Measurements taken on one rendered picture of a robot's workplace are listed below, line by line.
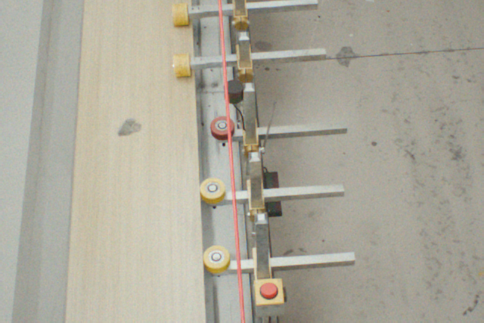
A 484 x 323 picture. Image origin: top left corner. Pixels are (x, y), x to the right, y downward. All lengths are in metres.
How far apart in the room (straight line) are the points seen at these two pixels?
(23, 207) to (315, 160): 3.14
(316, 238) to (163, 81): 1.06
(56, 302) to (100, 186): 1.90
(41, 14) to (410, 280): 2.78
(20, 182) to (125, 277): 1.75
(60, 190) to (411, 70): 3.44
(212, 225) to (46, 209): 2.08
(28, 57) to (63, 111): 0.10
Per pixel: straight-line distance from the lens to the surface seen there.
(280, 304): 2.32
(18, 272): 0.97
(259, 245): 2.60
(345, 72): 4.42
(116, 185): 2.94
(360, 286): 3.75
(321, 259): 2.81
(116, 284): 2.75
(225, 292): 3.02
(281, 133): 3.07
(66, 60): 1.26
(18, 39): 1.17
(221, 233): 3.13
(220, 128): 3.03
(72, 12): 1.33
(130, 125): 3.06
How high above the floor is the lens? 3.26
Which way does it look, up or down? 52 degrees down
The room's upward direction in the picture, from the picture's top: 3 degrees counter-clockwise
